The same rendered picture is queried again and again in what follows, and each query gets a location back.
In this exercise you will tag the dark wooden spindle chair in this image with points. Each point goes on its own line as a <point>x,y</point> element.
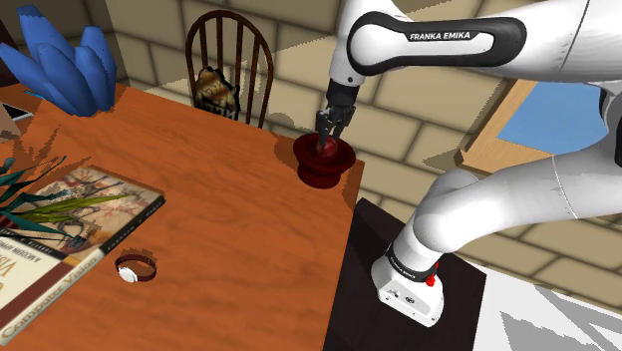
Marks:
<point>257,58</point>

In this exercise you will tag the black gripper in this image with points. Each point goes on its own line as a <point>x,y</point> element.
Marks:
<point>341,97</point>

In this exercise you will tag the orange wooden table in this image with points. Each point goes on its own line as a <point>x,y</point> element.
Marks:
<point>218,194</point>

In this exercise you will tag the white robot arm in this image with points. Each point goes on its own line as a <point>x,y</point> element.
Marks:
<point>486,194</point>

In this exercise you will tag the blue spiky sculpture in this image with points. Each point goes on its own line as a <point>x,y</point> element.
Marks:
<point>63,68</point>

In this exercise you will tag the dark red bowl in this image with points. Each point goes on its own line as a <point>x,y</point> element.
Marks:
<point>320,170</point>

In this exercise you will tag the green leafy plant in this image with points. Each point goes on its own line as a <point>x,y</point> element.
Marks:
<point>43,210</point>

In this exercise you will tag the wooden framed blue panel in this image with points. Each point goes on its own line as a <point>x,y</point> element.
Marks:
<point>549,116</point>

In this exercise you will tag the dark robot stand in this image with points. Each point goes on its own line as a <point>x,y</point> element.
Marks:
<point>359,272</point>

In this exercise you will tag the brown patterned cushion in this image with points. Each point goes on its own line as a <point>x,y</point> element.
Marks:
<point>214,92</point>

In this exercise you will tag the book with painted cover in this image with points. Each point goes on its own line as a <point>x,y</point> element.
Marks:
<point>121,199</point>

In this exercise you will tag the shiny red ball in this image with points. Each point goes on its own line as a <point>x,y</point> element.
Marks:
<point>328,147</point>

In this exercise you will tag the white book with brown spine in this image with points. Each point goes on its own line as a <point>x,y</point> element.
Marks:
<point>29,287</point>

